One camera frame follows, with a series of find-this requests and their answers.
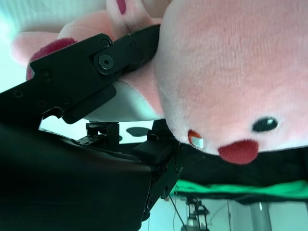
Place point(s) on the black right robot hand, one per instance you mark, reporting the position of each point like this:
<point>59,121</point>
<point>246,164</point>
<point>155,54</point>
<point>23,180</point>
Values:
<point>60,180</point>

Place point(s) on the pink plush doll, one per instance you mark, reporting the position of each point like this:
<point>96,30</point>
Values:
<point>228,72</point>

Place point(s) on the green cloth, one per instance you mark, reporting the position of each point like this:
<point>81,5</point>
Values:
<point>240,188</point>

